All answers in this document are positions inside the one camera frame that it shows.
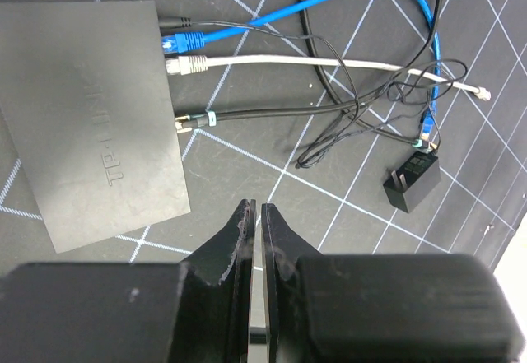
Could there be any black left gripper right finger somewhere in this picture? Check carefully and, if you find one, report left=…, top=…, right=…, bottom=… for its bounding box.
left=262, top=203, right=325, bottom=362

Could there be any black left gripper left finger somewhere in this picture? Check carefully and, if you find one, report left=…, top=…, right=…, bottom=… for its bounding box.
left=168, top=199, right=256, bottom=362

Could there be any black ethernet cable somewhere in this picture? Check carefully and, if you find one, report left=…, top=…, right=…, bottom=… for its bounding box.
left=175, top=0, right=448, bottom=150

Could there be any black network switch box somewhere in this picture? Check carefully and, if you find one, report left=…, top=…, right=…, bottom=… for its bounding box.
left=1, top=1, right=190, bottom=253

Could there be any black power adapter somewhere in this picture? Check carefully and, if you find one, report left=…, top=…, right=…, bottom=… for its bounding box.
left=383, top=151, right=441, bottom=214

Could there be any black grid mat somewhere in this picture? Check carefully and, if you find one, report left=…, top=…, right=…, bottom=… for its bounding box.
left=1, top=0, right=526, bottom=272

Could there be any grey ethernet cable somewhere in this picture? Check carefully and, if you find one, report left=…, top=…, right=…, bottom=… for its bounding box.
left=165, top=54, right=492, bottom=101

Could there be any blue ethernet cable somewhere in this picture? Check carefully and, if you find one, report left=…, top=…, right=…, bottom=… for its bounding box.
left=161, top=0, right=442, bottom=142

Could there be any thin black adapter cord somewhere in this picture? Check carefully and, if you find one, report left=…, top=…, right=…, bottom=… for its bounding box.
left=156, top=16, right=469, bottom=170

